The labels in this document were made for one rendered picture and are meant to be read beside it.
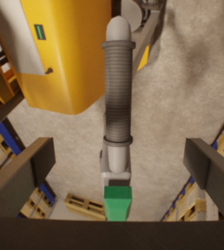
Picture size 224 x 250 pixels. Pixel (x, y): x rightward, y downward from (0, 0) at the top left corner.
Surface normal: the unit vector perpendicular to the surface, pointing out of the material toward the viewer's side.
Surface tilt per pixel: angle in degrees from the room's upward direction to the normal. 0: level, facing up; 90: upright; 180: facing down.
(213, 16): 0
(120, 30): 39
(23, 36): 0
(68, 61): 45
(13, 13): 0
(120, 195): 90
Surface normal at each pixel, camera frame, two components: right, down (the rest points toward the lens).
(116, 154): -0.29, 0.30
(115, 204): -0.03, 0.02
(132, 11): -0.29, 0.70
